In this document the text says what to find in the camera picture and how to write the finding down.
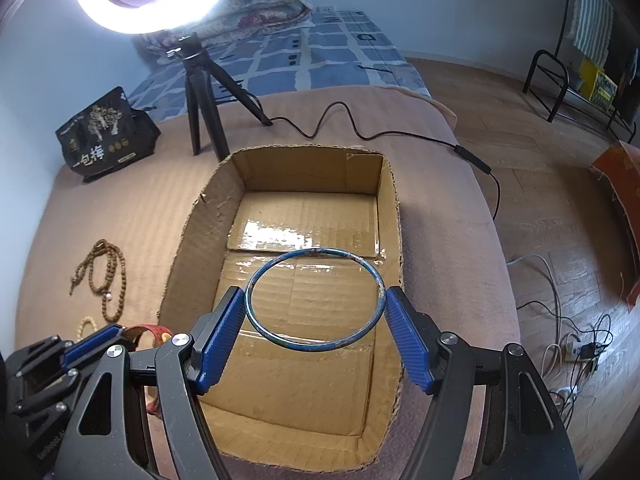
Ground orange cloth covered table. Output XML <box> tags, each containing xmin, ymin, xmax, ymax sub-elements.
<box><xmin>591</xmin><ymin>141</ymin><xmax>640</xmax><ymax>308</ymax></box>

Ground white floor cable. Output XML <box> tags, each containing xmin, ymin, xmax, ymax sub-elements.
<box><xmin>505</xmin><ymin>255</ymin><xmax>581</xmax><ymax>396</ymax></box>

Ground dark hanging clothes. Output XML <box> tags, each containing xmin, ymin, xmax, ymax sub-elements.
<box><xmin>607</xmin><ymin>10</ymin><xmax>640</xmax><ymax>131</ymax></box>

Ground yellow box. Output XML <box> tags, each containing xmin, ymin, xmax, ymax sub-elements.
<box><xmin>580</xmin><ymin>57</ymin><xmax>618</xmax><ymax>111</ymax></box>

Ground black ring light cable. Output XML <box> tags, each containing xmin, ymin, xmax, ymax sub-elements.
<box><xmin>270</xmin><ymin>102</ymin><xmax>502</xmax><ymax>221</ymax></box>

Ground blue patterned bedsheet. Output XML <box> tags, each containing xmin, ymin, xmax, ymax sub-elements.
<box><xmin>127</xmin><ymin>7</ymin><xmax>433</xmax><ymax>123</ymax></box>

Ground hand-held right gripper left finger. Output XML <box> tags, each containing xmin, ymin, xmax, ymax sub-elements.
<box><xmin>37</xmin><ymin>286</ymin><xmax>248</xmax><ymax>480</ymax></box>

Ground white power strip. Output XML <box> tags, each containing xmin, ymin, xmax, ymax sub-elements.
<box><xmin>564</xmin><ymin>341</ymin><xmax>602</xmax><ymax>365</ymax></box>

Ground black tripod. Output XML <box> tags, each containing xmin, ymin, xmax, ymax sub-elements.
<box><xmin>167</xmin><ymin>32</ymin><xmax>273</xmax><ymax>157</ymax></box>

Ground cream bead bracelet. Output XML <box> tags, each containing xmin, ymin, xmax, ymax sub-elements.
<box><xmin>75</xmin><ymin>316</ymin><xmax>108</xmax><ymax>343</ymax></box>

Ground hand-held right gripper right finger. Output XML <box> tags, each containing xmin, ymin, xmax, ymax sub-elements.
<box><xmin>384</xmin><ymin>286</ymin><xmax>577</xmax><ymax>480</ymax></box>

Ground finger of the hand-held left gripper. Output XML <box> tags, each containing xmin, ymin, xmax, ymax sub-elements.
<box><xmin>64</xmin><ymin>324</ymin><xmax>138</xmax><ymax>367</ymax></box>

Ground black metal clothes rack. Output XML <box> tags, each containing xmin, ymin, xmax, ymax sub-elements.
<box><xmin>522</xmin><ymin>0</ymin><xmax>640</xmax><ymax>143</ymax></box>

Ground cardboard box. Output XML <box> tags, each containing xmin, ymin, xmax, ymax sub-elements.
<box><xmin>157</xmin><ymin>146</ymin><xmax>405</xmax><ymax>465</ymax></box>

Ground black cord necklace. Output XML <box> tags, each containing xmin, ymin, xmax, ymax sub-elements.
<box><xmin>245</xmin><ymin>247</ymin><xmax>388</xmax><ymax>352</ymax></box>

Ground black floor cable tangle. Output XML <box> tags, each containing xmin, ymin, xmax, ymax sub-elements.
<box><xmin>515</xmin><ymin>300</ymin><xmax>631</xmax><ymax>426</ymax></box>

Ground brown wooden bead necklace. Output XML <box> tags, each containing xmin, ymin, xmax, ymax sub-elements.
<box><xmin>70</xmin><ymin>240</ymin><xmax>127</xmax><ymax>322</ymax></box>

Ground striped hanging cloth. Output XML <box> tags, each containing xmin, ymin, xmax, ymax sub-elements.
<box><xmin>570</xmin><ymin>0</ymin><xmax>616</xmax><ymax>68</ymax></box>

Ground black printed bag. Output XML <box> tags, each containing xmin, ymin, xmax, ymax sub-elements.
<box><xmin>55</xmin><ymin>86</ymin><xmax>162</xmax><ymax>184</ymax></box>

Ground folded floral quilt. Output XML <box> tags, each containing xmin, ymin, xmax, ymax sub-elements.
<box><xmin>132</xmin><ymin>0</ymin><xmax>321</xmax><ymax>63</ymax></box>

